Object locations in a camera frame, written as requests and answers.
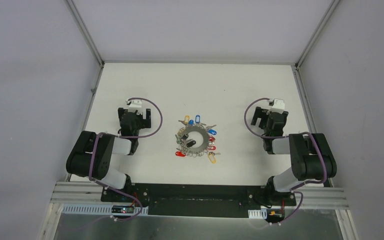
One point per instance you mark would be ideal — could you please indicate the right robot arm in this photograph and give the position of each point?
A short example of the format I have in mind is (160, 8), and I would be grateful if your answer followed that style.
(311, 158)

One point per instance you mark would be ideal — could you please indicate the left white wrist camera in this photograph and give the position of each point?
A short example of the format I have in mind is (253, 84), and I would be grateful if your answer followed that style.
(135, 106)

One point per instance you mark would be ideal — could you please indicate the right white cable duct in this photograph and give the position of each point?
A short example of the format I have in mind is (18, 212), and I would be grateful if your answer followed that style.
(257, 214)

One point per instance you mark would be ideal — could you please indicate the key with black tag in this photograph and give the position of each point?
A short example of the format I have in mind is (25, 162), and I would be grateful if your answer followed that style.
(190, 144)

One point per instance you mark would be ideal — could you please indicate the white cable duct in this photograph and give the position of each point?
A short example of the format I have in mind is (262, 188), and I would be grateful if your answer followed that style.
(257, 214)
(103, 209)

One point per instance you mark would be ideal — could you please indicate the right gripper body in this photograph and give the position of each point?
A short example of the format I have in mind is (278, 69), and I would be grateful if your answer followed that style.
(263, 114)

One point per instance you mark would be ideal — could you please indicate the key with red tag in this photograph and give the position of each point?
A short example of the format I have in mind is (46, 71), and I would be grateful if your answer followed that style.
(180, 154)

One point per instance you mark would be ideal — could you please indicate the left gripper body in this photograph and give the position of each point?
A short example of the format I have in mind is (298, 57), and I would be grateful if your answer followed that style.
(134, 112)

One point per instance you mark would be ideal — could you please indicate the left white cable duct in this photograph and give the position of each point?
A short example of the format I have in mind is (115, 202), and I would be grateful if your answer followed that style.
(103, 209)

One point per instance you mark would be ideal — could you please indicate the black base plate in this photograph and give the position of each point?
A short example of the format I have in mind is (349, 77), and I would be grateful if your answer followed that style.
(214, 201)

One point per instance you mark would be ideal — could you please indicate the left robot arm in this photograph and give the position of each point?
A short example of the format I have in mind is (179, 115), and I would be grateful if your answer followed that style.
(92, 153)

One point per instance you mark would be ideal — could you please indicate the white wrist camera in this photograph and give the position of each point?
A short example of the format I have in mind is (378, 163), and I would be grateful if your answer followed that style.
(135, 106)
(276, 105)

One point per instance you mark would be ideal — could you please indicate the aluminium frame rail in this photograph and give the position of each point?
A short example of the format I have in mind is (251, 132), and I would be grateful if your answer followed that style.
(324, 198)

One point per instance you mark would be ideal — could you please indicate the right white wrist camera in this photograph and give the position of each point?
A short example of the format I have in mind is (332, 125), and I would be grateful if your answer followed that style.
(276, 105)

